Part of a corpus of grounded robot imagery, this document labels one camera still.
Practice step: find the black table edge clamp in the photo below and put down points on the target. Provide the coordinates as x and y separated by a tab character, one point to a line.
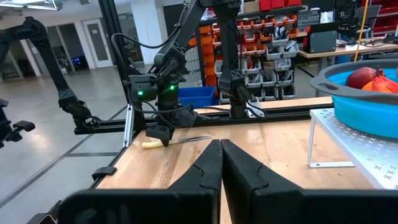
104	172

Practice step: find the black table-level camera box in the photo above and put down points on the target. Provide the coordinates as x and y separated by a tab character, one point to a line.
46	216

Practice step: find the dark red toy pomegranate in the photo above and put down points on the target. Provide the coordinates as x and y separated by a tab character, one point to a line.
360	77

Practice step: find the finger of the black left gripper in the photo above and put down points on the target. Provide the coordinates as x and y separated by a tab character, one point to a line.
167	133
154	130

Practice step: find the wooden work desk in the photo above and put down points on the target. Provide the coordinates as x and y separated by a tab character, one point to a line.
335	51

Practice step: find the parts bin storage rack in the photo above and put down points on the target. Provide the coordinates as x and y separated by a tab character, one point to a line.
267	46

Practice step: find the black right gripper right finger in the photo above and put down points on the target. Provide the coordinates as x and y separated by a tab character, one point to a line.
245	186

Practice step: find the blue plastic bin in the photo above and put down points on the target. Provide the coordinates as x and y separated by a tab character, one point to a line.
197	96

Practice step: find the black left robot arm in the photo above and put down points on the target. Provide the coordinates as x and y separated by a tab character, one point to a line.
230	46

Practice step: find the small orange toy fruit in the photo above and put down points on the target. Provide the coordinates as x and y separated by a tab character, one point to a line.
385	84

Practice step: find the blue bowl with grey rim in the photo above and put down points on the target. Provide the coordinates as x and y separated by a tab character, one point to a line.
367	115

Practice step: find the silver aluminium bracket bar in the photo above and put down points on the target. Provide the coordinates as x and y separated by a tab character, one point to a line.
129	124

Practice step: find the white perforated metal shelf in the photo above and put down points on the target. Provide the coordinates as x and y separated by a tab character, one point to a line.
367	146

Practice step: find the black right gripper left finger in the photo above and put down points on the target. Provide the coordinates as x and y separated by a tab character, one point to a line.
206	174

